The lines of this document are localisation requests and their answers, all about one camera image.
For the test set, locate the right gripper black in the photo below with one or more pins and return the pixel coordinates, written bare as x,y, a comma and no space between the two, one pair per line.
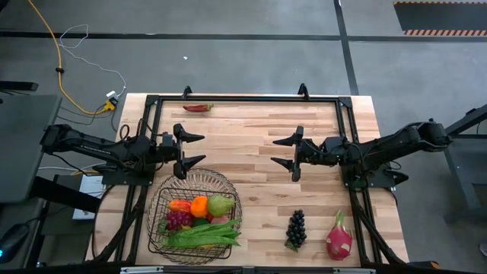
312,152

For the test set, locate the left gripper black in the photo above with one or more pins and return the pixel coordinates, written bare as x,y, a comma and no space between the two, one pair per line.
169,146

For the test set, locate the red chili pepper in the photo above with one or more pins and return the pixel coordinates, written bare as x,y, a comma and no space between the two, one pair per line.
198,108

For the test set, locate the red orange mango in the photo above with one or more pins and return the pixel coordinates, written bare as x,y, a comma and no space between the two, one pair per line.
179,206

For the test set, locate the orange fruit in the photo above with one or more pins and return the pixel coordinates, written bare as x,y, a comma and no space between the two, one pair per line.
199,206

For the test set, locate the purple grape bunch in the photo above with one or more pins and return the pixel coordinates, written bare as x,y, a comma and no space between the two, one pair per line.
178,220

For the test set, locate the pink peach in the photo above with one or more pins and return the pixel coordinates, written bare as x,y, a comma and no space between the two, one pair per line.
220,220

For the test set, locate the black grape bunch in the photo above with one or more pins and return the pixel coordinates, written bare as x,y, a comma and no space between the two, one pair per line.
296,230

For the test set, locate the green bean bunch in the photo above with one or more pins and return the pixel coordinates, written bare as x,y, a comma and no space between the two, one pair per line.
201,236

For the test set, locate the yellow banana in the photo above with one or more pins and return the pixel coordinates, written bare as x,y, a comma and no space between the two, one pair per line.
205,247

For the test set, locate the pink dragon fruit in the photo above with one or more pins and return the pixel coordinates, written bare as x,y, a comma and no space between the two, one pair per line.
338,243

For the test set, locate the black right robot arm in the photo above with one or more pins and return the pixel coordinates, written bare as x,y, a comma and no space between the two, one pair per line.
395,141

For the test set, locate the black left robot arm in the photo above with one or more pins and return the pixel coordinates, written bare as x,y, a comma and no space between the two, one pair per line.
99,146

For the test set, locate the round woven placemat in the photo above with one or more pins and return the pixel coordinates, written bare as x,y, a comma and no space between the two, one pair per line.
213,179

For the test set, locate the yellow plug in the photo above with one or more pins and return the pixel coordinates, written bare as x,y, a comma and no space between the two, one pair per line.
110,105

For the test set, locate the white power adapter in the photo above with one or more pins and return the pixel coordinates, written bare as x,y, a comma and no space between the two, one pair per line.
111,94

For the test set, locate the white box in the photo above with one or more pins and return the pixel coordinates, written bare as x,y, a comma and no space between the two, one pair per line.
90,186

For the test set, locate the black slanted bar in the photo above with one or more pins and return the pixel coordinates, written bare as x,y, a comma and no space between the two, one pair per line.
64,194

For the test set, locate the grey desk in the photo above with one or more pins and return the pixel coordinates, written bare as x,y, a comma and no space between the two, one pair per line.
23,167

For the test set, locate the black flat bar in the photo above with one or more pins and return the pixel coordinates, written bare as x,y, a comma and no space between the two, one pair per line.
19,86

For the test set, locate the black computer mouse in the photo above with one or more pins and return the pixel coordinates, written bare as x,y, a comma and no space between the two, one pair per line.
13,241

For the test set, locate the hazard striped floor mat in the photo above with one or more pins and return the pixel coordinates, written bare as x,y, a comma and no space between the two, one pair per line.
441,17

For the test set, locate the black metal table frame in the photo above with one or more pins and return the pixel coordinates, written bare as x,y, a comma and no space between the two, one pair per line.
247,98

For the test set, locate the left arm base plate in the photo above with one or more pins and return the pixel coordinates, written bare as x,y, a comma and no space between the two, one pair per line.
125,181

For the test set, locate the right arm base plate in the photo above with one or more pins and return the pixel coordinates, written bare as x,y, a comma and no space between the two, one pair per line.
380,182

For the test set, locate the black desk frame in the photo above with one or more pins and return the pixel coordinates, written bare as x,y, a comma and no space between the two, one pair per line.
464,171

